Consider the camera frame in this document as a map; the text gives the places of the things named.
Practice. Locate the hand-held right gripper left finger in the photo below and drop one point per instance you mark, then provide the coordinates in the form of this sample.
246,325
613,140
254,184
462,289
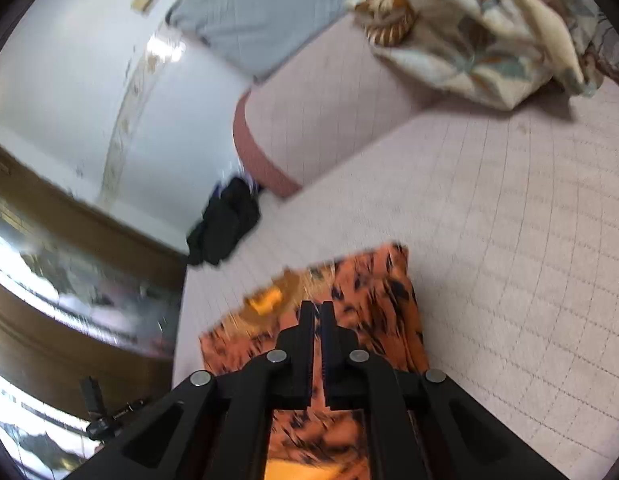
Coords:
307,320

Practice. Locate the black clothes pile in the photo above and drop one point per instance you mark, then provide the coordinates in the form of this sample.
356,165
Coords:
227,220

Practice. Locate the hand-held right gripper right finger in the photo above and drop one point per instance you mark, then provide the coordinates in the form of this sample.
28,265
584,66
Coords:
328,320

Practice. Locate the orange black floral blouse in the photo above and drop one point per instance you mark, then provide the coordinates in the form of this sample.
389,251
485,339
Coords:
379,310

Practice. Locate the grey pillow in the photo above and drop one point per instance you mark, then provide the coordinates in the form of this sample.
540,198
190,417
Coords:
269,10

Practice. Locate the cream floral blanket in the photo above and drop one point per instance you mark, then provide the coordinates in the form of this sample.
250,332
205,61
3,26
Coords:
469,20

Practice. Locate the wooden door with stained glass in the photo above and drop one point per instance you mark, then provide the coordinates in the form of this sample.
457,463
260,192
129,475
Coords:
49,280

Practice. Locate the pink brown bolster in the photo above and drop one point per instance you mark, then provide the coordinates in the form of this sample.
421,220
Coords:
329,120

